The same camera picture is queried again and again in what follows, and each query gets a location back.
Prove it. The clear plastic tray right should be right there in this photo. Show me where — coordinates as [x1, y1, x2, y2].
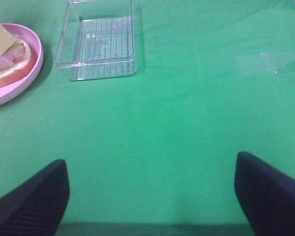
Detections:
[55, 0, 137, 82]

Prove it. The green tablecloth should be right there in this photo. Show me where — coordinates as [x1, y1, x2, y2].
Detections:
[0, 0, 295, 225]

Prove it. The pink round plate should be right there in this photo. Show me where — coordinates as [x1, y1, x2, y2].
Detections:
[0, 23, 44, 105]

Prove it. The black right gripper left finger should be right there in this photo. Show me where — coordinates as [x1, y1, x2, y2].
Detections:
[0, 159, 70, 236]

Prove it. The pink bacon strip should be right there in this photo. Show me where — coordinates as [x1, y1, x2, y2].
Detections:
[0, 43, 26, 72]

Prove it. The green lettuce leaf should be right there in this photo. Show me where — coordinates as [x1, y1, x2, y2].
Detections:
[0, 38, 21, 74]

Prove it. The bread slice orange crust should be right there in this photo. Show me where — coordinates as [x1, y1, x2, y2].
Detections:
[0, 39, 35, 88]

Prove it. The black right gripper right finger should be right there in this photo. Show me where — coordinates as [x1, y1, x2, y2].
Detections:
[234, 151, 295, 236]

